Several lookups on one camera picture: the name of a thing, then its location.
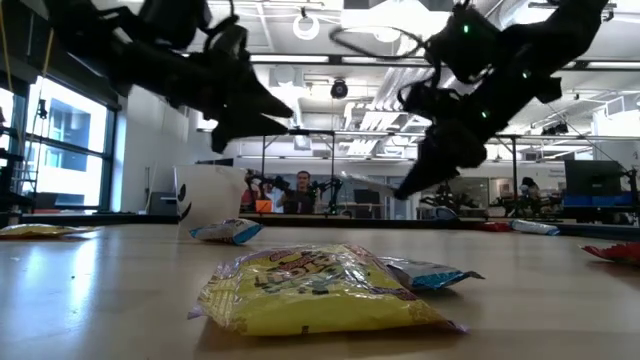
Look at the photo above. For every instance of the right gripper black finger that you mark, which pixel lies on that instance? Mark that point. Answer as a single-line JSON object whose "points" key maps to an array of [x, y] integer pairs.
{"points": [[425, 180]]}

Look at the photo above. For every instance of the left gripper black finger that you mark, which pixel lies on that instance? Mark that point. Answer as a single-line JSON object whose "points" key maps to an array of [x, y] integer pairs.
{"points": [[240, 129], [260, 102]]}

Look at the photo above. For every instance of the red Skittles candy packet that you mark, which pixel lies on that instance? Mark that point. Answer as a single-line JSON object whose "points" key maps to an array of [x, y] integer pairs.
{"points": [[492, 226], [615, 252]]}

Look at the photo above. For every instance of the blue white candy bar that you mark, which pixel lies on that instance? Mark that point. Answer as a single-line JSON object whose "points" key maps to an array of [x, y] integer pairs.
{"points": [[227, 231], [425, 275]]}

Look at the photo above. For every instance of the silver white candy bar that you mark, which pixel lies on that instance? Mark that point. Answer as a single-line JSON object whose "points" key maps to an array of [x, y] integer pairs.
{"points": [[535, 227]]}

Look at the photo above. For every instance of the yellow Sour Patch packet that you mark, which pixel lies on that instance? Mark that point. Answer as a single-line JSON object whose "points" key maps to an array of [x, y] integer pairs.
{"points": [[35, 230], [310, 295]]}

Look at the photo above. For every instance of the black background robot arm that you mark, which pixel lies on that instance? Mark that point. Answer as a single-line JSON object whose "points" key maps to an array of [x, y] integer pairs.
{"points": [[450, 197], [330, 192]]}

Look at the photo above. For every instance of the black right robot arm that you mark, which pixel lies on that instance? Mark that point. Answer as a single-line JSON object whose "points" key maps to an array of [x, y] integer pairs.
{"points": [[550, 50]]}

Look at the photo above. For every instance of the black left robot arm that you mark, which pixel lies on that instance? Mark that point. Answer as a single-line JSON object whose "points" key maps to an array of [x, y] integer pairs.
{"points": [[100, 40]]}

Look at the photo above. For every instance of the black flat screen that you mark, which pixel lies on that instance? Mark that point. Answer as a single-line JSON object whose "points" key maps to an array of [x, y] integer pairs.
{"points": [[215, 162]]}

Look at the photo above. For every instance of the long ceiling light bar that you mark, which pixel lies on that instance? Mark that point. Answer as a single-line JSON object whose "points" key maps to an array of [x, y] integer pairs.
{"points": [[290, 58]]}

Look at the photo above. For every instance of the black monitor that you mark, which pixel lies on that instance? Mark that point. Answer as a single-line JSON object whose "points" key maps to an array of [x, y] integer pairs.
{"points": [[592, 177], [366, 196]]}

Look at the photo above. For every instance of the person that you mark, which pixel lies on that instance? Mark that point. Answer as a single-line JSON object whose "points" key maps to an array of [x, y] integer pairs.
{"points": [[250, 192], [527, 187], [301, 192]]}

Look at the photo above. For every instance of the white paper cup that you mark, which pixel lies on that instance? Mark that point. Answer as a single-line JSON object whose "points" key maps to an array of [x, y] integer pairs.
{"points": [[207, 195]]}

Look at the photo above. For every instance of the black round ceiling speaker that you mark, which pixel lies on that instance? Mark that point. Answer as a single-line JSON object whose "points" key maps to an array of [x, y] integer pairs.
{"points": [[339, 90]]}

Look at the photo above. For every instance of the small orange box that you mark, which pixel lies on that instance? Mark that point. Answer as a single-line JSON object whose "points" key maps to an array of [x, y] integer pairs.
{"points": [[263, 206]]}

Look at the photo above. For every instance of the black ceiling spotlight cluster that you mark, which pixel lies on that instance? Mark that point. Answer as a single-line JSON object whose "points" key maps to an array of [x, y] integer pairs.
{"points": [[555, 129]]}

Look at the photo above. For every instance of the grey box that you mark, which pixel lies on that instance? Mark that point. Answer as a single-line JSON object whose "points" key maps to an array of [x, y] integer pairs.
{"points": [[162, 202]]}

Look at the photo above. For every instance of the large window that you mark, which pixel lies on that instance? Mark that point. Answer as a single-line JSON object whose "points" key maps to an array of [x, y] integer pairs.
{"points": [[70, 150]]}

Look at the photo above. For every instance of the blue bin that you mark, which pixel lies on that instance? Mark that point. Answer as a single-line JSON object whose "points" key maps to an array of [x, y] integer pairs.
{"points": [[600, 200]]}

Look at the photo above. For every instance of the black stand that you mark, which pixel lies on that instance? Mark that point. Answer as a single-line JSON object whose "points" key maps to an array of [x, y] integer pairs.
{"points": [[634, 190]]}

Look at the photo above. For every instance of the black metal rig frame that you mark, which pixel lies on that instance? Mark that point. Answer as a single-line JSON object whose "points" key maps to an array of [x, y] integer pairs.
{"points": [[297, 132], [514, 170]]}

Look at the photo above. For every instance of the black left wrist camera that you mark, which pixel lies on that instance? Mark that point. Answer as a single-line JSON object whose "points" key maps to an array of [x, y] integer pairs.
{"points": [[230, 42]]}

